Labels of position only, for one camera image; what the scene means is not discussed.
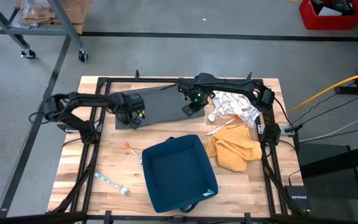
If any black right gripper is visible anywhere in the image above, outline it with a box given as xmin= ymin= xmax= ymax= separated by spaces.
xmin=159 ymin=74 xmax=214 ymax=103

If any dark grey towel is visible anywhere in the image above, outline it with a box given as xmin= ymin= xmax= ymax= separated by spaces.
xmin=115 ymin=84 xmax=206 ymax=131

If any orange-handled metal spoon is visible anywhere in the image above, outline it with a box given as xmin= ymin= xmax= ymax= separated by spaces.
xmin=124 ymin=142 xmax=144 ymax=165

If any white checked towel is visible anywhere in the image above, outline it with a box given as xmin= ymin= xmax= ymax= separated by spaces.
xmin=208 ymin=90 xmax=260 ymax=128

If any navy fabric basket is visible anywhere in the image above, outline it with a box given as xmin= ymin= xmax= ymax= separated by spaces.
xmin=141 ymin=134 xmax=219 ymax=214

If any yellow towel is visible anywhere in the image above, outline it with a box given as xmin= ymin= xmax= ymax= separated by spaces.
xmin=204 ymin=123 xmax=263 ymax=173

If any brown cardboard box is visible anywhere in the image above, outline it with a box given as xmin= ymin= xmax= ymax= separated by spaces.
xmin=54 ymin=0 xmax=93 ymax=35

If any grey metal wheeled cart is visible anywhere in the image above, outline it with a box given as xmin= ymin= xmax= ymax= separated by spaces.
xmin=0 ymin=0 xmax=90 ymax=63

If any plastic-wrapped cardboard package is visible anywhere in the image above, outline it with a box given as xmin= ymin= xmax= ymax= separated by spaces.
xmin=19 ymin=0 xmax=57 ymax=26

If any red plastic bin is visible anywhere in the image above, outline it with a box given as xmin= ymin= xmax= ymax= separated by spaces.
xmin=298 ymin=0 xmax=358 ymax=31

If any black metal stand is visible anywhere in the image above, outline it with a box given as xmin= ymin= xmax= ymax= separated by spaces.
xmin=296 ymin=141 xmax=358 ymax=224

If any black Netgear router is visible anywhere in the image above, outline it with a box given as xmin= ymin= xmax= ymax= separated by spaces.
xmin=284 ymin=185 xmax=312 ymax=214

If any black electronic device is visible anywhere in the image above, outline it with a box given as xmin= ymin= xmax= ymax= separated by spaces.
xmin=331 ymin=0 xmax=356 ymax=15

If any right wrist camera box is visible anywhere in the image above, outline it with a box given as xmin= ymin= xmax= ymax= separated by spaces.
xmin=181 ymin=101 xmax=205 ymax=118

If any orange-handled utensil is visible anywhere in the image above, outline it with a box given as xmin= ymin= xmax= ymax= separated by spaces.
xmin=206 ymin=115 xmax=240 ymax=136

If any blue striped handle fork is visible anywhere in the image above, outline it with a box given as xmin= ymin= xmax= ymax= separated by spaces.
xmin=93 ymin=172 xmax=131 ymax=197

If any black metal table frame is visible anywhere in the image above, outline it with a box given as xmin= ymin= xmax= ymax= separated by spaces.
xmin=47 ymin=70 xmax=304 ymax=224

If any black floor cable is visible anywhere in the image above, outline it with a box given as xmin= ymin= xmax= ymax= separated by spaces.
xmin=290 ymin=95 xmax=358 ymax=125

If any yellow cable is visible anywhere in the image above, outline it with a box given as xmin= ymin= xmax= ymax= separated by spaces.
xmin=287 ymin=68 xmax=358 ymax=114

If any grey floor cable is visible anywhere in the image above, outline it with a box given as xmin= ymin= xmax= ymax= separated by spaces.
xmin=298 ymin=114 xmax=358 ymax=143

